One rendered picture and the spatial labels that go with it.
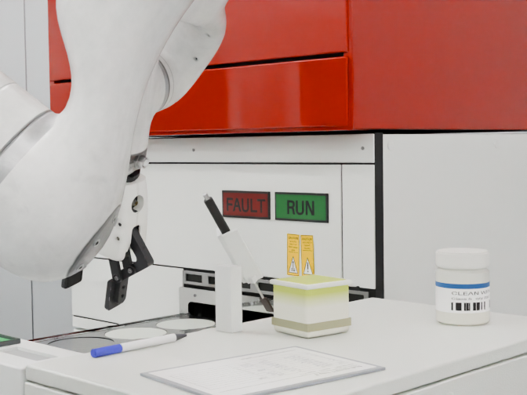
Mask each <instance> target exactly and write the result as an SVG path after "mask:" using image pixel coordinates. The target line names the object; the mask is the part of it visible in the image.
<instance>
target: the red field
mask: <svg viewBox="0 0 527 395"><path fill-rule="evenodd" d="M224 215H229V216H257V217H268V210H267V194H246V193H224Z"/></svg>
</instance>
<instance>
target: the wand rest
mask: <svg viewBox="0 0 527 395"><path fill-rule="evenodd" d="M216 233H217V237H218V239H219V241H220V243H221V244H222V246H223V248H224V250H225V252H226V253H227V255H228V257H229V259H230V261H231V262H232V264H233V265H230V264H223V265H216V266H215V289H216V330H217V331H221V332H229V333H234V332H240V331H242V282H243V284H244V283H248V284H250V283H252V284H255V283H256V282H257V280H259V279H261V278H262V277H263V275H262V273H261V271H260V269H259V267H258V266H257V264H256V262H255V260H254V258H253V256H252V254H251V253H250V251H249V249H248V247H247V245H246V244H245V242H244V240H243V238H242V236H241V234H240V233H239V231H238V228H235V229H233V230H231V231H229V232H226V233H225V234H222V233H221V232H220V229H219V228H216Z"/></svg>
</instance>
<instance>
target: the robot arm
mask: <svg viewBox="0 0 527 395"><path fill-rule="evenodd" d="M227 2H228V0H56V14H57V19H58V23H59V27H60V32H61V35H62V38H63V41H64V45H65V49H66V51H67V57H68V60H69V64H70V69H71V93H70V97H69V100H68V102H67V106H66V107H65V108H64V110H63V111H62V112H61V113H60V114H55V113H54V112H52V111H51V110H50V109H49V108H48V107H47V106H45V105H44V104H43V103H41V102H40V101H39V100H37V99H36V98H35V97H33V96H32V95H31V94H30V93H29V92H28V91H26V90H25V89H23V88H22V87H21V86H20V85H18V84H17V83H16V82H15V81H14V80H12V79H11V78H10V77H8V76H7V75H6V74H4V73H3V72H2V71H0V267H1V268H3V269H5V270H7V271H9V272H10V273H11V274H15V275H16V276H19V277H22V278H24V279H28V280H32V281H38V282H50V281H58V280H61V279H62V282H61V287H62V288H64V289H66V288H70V287H71V286H73V285H75V284H77V283H79V282H80V281H82V273H83V270H84V269H85V268H86V267H87V265H88V264H89V263H90V262H91V261H92V260H93V259H94V257H95V256H96V255H97V254H100V255H103V256H105V257H107V258H108V261H109V264H110V268H111V276H112V279H110V280H109V281H107V291H106V297H105V304H104V308H105V309H106V310H112V309H113V308H115V307H116V306H118V305H120V304H122V303H124V301H125V298H126V293H127V287H128V281H129V277H131V276H133V275H134V274H136V273H138V272H140V271H141V270H144V269H146V268H148V267H149V266H151V265H153V264H154V260H153V258H152V256H151V254H150V252H149V250H148V248H147V246H146V245H145V241H146V234H147V205H148V203H147V182H146V177H145V176H144V175H142V174H141V173H140V169H141V168H143V169H145V168H146V167H147V166H148V163H149V158H147V157H146V155H147V144H148V138H149V132H150V127H151V121H152V119H153V117H154V115H155V113H157V112H159V111H162V110H164V109H166V108H167V107H170V106H172V105H173V104H174V103H176V102H177V101H178V100H180V99H181V98H182V97H183V96H184V95H185V94H186V93H187V91H188V90H189V89H190V88H191V86H192V85H193V84H194V83H195V82H196V81H197V79H198V78H199V76H200V75H201V74H202V72H203V71H204V70H205V68H206V67H207V65H208V64H209V62H210V61H211V59H212V58H213V57H214V55H215V54H216V52H217V50H218V48H219V47H220V44H221V42H222V41H223V39H224V35H225V31H226V26H227V19H226V13H225V6H226V4H227ZM130 249H131V250H133V253H134V255H135V256H136V262H135V263H133V261H132V257H131V253H130ZM119 261H122V266H123V269H122V270H121V267H120V262H119Z"/></svg>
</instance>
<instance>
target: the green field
mask: <svg viewBox="0 0 527 395"><path fill-rule="evenodd" d="M276 218H285V219H313V220H326V217H325V196H317V195H293V194H276Z"/></svg>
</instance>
